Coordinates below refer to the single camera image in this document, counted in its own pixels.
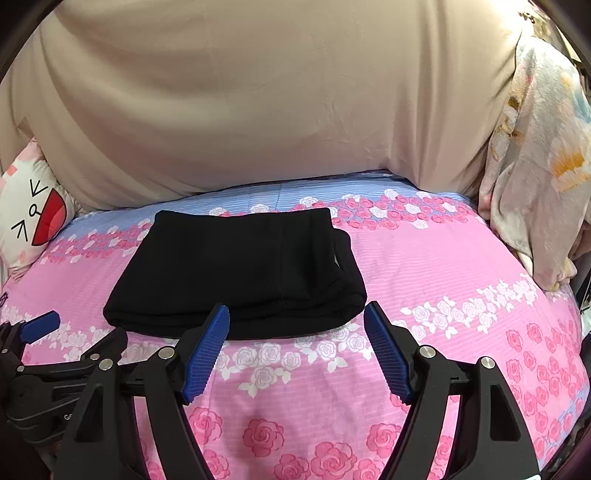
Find cartoon face pillow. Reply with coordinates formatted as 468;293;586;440
0;141;81;278

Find pale floral fleece blanket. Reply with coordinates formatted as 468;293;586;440
478;28;591;291

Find pink rose print quilt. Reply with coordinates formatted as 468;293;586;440
0;170;585;480

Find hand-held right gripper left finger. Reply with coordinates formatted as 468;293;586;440
58;304;230;480

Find beige cloth cover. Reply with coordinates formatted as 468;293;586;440
0;0;527;215

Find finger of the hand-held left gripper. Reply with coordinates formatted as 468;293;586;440
69;329;129;370
0;311;61;357

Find black pants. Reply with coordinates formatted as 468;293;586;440
102;208;368;341

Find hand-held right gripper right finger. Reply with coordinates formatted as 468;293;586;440
363;301;539;480

